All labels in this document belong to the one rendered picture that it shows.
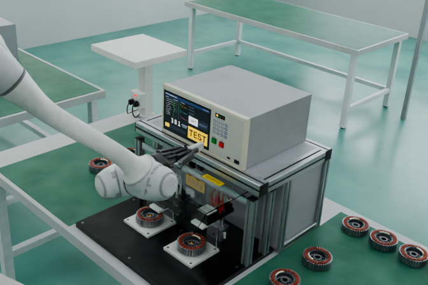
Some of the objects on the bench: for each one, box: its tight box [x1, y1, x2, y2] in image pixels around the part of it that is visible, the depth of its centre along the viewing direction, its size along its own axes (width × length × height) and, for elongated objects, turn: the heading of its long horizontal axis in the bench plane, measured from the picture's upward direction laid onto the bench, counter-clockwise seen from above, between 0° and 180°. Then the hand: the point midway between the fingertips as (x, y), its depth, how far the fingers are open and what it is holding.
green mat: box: [0, 123, 163, 226], centre depth 280 cm, size 94×61×1 cm, turn 129°
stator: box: [302, 247, 332, 271], centre depth 217 cm, size 11×11×4 cm
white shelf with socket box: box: [91, 34, 187, 118], centre depth 310 cm, size 35×37×46 cm
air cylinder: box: [207, 221, 230, 242], centre depth 225 cm, size 5×8×6 cm
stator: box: [176, 232, 207, 256], centre depth 215 cm, size 11×11×4 cm
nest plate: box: [164, 240, 219, 268], centre depth 216 cm, size 15×15×1 cm
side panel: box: [273, 159, 331, 254], centre depth 225 cm, size 28×3×32 cm, turn 129°
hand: (195, 148), depth 204 cm, fingers closed
